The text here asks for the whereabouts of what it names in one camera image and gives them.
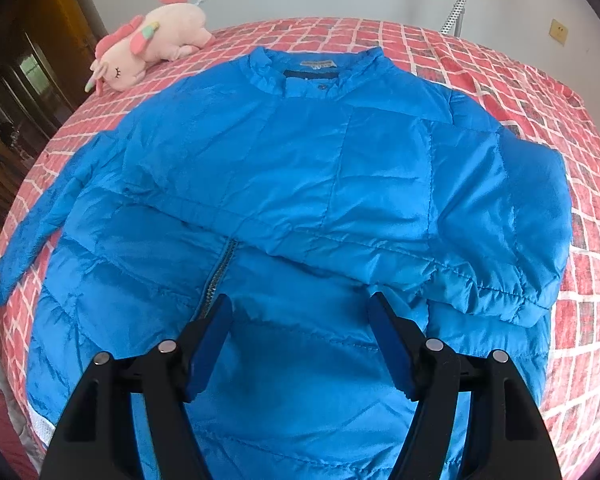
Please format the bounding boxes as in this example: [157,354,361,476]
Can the blue puffer jacket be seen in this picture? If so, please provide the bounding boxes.
[0,46,574,480]

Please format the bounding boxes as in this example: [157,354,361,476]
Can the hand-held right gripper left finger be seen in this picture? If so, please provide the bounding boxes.
[39,293,234,480]

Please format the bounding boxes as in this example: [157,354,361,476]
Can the wooden cabinet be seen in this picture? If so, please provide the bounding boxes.
[0,0,108,211]

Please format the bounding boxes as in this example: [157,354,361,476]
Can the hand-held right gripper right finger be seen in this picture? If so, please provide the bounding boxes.
[367,291,564,480]

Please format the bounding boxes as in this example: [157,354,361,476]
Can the pink plush unicorn toy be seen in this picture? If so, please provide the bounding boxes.
[84,0,217,95]

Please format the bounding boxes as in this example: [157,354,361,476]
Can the red brick-pattern bed sheet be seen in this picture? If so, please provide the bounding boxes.
[0,17,600,480]

